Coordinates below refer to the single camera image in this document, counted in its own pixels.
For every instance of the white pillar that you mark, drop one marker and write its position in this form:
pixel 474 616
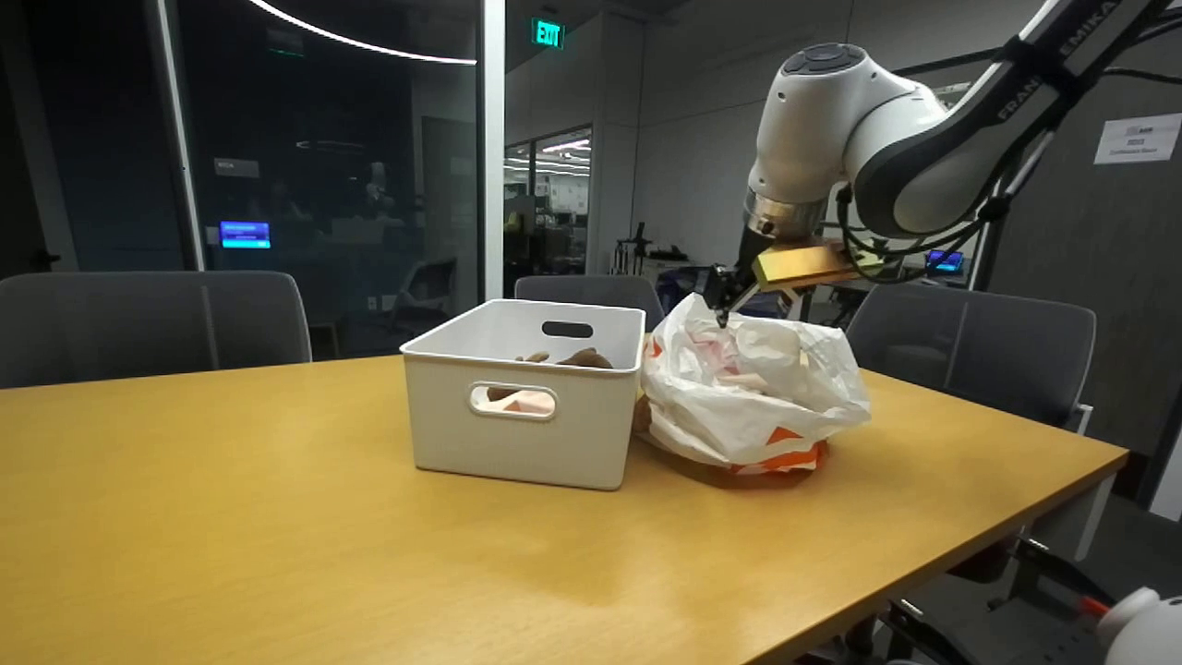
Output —
pixel 494 149

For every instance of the blue lit monitor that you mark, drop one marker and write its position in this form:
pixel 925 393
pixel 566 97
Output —
pixel 952 262

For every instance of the white orange plastic bag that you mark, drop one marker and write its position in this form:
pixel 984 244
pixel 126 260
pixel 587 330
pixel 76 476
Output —
pixel 762 383

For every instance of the curved white ceiling light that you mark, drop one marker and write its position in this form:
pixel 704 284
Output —
pixel 369 44

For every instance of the wide gray office chair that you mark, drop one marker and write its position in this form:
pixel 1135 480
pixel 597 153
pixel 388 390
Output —
pixel 135 318

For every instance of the white plastic basket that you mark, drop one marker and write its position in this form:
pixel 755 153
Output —
pixel 531 428

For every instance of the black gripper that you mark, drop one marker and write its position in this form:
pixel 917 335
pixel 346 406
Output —
pixel 747 262

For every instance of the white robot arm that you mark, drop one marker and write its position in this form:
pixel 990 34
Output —
pixel 888 135

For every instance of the peach shirt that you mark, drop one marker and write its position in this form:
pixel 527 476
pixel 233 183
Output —
pixel 531 400

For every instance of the green exit sign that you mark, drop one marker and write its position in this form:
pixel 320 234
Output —
pixel 549 34

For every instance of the brown moose toy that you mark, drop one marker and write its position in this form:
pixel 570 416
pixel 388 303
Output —
pixel 584 361

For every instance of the blue lit wall screen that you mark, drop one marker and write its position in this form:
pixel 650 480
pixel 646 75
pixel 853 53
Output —
pixel 244 234

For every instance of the white paper wall sign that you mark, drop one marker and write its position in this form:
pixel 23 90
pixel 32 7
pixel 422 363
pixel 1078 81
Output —
pixel 1140 137

